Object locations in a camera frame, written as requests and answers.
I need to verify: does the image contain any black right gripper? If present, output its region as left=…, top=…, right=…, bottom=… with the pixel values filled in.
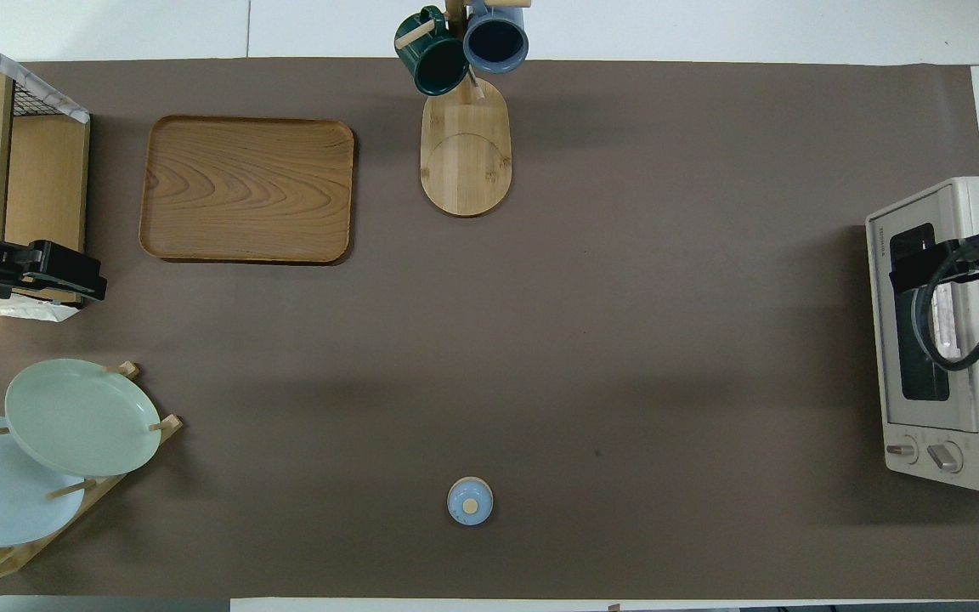
left=889, top=226, right=979, bottom=297

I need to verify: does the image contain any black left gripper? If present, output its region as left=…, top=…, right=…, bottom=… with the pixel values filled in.
left=0, top=241, right=109, bottom=304

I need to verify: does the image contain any glass oven door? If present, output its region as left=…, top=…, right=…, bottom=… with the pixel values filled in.
left=868, top=194, right=979, bottom=433

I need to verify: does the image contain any wooden two-tier shelf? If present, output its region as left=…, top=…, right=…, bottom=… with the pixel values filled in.
left=0, top=64, right=91, bottom=309

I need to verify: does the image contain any pale green plate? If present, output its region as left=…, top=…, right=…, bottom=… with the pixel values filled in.
left=4, top=358, right=162, bottom=478

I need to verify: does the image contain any wooden plate rack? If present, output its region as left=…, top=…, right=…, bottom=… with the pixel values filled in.
left=0, top=361, right=184, bottom=587

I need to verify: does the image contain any rectangular wooden tray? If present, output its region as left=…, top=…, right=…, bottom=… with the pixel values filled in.
left=139, top=115, right=356, bottom=266

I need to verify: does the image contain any brown table mat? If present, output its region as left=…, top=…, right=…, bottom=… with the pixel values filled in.
left=0, top=58, right=979, bottom=600

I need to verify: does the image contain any wooden mug tree stand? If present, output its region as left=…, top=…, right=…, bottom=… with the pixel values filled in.
left=394, top=0, right=533, bottom=218

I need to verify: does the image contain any dark green mug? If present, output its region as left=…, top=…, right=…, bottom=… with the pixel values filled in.
left=394, top=7, right=470, bottom=96

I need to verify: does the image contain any small blue domed bell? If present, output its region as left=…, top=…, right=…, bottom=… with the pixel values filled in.
left=446, top=476, right=495, bottom=527

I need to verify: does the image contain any blue mug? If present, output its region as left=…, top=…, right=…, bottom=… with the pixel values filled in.
left=462, top=0, right=530, bottom=75

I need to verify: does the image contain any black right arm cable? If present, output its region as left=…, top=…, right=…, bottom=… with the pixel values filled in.
left=913, top=241, right=979, bottom=372

